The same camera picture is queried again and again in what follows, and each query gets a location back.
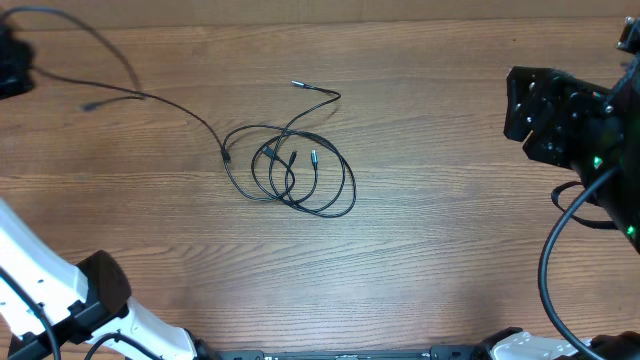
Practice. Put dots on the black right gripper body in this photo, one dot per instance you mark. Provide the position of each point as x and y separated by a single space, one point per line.
562 126

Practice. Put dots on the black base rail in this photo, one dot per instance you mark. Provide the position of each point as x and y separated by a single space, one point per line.
437 352

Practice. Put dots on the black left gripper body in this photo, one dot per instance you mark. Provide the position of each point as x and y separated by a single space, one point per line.
14 80

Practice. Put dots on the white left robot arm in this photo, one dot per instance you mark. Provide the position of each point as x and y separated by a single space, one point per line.
47 302

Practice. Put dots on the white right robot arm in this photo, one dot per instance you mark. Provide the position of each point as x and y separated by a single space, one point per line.
593 274

